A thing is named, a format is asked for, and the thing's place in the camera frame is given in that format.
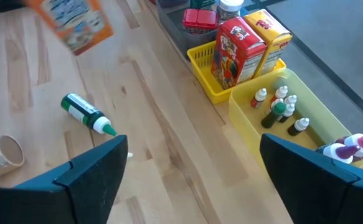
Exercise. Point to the orange food box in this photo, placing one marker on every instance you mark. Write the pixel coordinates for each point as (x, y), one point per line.
(75, 21)

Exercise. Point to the spice jar labelled SPICES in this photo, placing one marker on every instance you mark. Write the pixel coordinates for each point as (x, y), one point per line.
(0, 158)

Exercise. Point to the yellow perforated basket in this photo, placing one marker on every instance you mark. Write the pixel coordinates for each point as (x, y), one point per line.
(203, 71)

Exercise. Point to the green food colouring bottle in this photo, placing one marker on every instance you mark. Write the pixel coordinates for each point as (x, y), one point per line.
(84, 113)

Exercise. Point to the translucent yellow-green bin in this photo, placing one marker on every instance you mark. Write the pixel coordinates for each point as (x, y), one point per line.
(312, 102)

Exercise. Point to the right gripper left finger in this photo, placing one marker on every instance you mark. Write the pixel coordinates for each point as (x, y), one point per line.
(97, 177)

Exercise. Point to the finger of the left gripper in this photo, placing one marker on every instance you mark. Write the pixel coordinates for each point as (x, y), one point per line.
(0, 6)

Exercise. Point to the white-lidded clear jar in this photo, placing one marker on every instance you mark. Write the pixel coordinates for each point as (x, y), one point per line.
(229, 7)

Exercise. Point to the red tin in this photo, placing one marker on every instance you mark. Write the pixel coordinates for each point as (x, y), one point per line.
(200, 20)

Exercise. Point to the grey plastic bin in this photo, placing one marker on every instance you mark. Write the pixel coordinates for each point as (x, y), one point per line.
(175, 28)

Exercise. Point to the red fruit snack box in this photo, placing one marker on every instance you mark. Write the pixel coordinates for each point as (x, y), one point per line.
(235, 53)

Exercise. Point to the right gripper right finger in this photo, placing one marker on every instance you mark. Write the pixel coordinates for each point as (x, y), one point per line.
(309, 186)

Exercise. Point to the dark green small tube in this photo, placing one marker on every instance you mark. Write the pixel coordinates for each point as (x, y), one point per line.
(271, 116)

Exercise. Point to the yellow cereal box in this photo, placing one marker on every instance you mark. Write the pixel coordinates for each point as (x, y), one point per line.
(271, 34)

